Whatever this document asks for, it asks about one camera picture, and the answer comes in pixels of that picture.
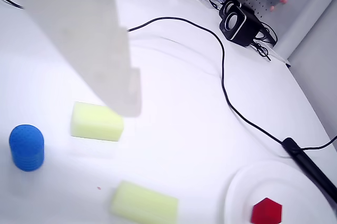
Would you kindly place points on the blue ribbed cylinder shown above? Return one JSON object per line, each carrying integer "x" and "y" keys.
{"x": 26, "y": 150}

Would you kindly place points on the white round plate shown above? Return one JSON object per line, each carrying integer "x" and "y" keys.
{"x": 276, "y": 182}

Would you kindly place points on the pale yellow foam block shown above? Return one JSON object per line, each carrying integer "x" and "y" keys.
{"x": 142, "y": 205}
{"x": 94, "y": 124}

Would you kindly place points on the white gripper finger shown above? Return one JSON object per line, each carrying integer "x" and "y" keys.
{"x": 79, "y": 24}

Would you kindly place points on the thick black bar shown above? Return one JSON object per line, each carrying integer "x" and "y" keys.
{"x": 305, "y": 161}

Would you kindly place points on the red perforated cube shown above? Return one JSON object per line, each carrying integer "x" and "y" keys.
{"x": 266, "y": 212}

